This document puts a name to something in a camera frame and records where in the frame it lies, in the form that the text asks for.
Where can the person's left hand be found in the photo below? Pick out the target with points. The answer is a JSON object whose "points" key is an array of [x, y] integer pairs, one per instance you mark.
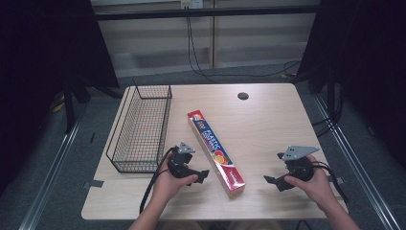
{"points": [[170, 187]]}

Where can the plastic wrap box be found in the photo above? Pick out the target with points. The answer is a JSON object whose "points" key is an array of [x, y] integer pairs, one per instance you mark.
{"points": [[213, 151]]}

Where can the black stand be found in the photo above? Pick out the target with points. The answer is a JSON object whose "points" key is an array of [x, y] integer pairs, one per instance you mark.
{"points": [[71, 102]]}

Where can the wooden table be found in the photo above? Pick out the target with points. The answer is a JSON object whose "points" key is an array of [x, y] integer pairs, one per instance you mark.
{"points": [[265, 127]]}

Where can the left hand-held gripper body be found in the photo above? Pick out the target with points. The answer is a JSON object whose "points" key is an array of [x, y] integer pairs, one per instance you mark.
{"points": [[179, 163]]}

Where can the metal floor rail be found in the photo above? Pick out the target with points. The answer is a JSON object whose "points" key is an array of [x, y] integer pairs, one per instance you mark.
{"points": [[360, 166], [51, 172]]}

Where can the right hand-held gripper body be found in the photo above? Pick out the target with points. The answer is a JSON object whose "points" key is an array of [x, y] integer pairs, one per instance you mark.
{"points": [[298, 164]]}

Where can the white wall outlet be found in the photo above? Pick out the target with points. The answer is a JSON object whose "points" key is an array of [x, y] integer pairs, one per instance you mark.
{"points": [[191, 4]]}

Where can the person's right hand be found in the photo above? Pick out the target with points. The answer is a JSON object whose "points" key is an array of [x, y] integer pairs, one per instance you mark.
{"points": [[314, 188]]}

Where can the grey tape strip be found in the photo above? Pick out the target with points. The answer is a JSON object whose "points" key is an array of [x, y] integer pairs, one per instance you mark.
{"points": [[339, 180], [93, 184]]}

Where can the black horizontal bar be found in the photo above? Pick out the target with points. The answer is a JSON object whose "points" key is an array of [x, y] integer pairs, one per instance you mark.
{"points": [[204, 12]]}

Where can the black curtain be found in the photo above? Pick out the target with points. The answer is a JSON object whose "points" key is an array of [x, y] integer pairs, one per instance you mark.
{"points": [[48, 57], [367, 64]]}

